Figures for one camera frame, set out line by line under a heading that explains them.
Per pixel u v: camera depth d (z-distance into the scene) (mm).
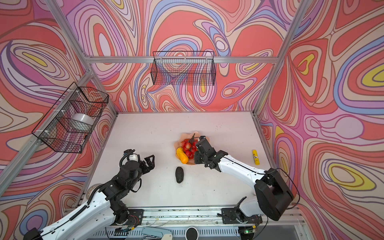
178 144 962
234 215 733
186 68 960
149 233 677
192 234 653
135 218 720
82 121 701
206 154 638
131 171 591
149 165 719
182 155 875
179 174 835
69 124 701
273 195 421
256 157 931
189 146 892
